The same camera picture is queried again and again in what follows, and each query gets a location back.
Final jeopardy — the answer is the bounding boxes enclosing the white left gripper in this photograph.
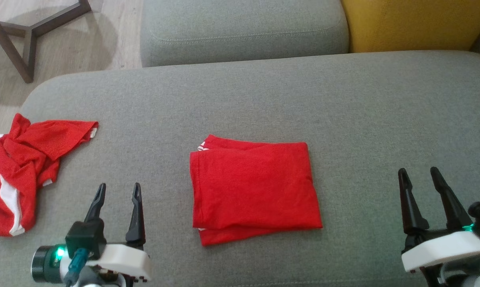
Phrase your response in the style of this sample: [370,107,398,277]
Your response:
[31,183,152,285]

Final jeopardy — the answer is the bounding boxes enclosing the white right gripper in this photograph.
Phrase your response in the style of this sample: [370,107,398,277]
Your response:
[398,167,480,273]

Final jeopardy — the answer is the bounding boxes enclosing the red shorts with white stripe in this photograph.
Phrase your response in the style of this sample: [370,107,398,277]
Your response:
[0,113,99,237]

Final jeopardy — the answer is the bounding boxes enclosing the red basketball jersey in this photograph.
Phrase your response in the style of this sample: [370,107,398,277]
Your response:
[189,134,323,246]

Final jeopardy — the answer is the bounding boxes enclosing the large grey sofa seat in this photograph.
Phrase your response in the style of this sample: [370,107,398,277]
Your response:
[0,50,480,287]

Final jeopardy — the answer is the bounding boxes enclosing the dark wooden side table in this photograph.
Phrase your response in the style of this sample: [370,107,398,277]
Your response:
[0,0,92,83]

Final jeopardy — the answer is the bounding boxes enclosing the yellow sofa back cushion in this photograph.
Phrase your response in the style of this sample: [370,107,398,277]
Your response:
[341,0,480,53]

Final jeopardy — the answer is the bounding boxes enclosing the grey sofa seat cushion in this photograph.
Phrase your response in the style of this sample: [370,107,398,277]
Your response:
[140,0,350,67]

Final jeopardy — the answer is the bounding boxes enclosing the black cable with teal plug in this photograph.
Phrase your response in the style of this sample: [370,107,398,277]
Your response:
[66,248,90,287]

